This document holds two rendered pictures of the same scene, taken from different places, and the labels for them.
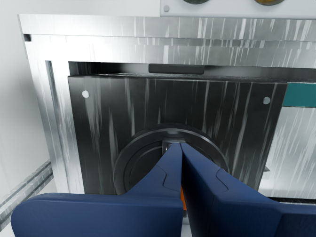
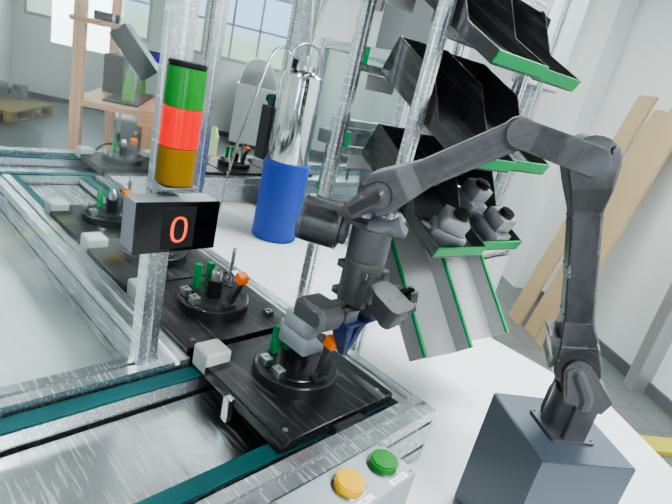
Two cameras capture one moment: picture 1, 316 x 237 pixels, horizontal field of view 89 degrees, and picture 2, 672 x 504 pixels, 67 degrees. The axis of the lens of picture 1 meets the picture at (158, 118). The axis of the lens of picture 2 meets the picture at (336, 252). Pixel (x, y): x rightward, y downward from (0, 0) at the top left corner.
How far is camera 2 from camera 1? 0.72 m
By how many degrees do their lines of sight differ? 58
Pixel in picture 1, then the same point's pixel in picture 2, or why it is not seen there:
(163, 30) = (372, 436)
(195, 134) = (311, 388)
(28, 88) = not seen: hidden behind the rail
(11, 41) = (444, 430)
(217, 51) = (336, 442)
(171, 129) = (325, 386)
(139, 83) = (358, 405)
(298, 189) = (142, 421)
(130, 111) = (348, 392)
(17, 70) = not seen: hidden behind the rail
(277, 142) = (209, 444)
